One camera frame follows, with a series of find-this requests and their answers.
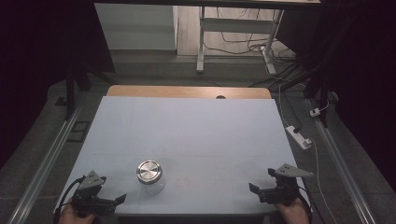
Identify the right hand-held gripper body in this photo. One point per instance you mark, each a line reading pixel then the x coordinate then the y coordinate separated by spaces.
pixel 281 189

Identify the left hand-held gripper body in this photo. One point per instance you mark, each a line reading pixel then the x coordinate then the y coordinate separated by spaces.
pixel 90 194

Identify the clear glass jar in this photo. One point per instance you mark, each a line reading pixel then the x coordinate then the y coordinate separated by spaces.
pixel 154 187

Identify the person's right hand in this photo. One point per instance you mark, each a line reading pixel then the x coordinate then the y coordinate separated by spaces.
pixel 292 213

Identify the person's left hand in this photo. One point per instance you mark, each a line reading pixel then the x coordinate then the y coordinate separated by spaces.
pixel 73 216

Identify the white power strip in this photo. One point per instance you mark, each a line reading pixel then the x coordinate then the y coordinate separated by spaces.
pixel 298 137

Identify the black floor plate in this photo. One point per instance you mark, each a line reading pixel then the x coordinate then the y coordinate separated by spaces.
pixel 79 131

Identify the small white adapter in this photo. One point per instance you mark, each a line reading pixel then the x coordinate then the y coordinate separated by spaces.
pixel 315 112

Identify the black metal stand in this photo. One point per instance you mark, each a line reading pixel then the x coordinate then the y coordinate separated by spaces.
pixel 317 84
pixel 71 90

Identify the wooden table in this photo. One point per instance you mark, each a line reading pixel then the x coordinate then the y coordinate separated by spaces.
pixel 174 91

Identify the dark curtain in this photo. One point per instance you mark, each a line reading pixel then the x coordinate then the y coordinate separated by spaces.
pixel 364 77
pixel 37 56

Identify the white cabinet panel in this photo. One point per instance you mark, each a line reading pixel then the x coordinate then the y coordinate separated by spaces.
pixel 137 26

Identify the metal floor rail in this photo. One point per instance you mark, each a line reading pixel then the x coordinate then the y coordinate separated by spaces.
pixel 46 165
pixel 345 168

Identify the white desk frame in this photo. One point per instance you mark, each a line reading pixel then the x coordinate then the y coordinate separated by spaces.
pixel 236 25

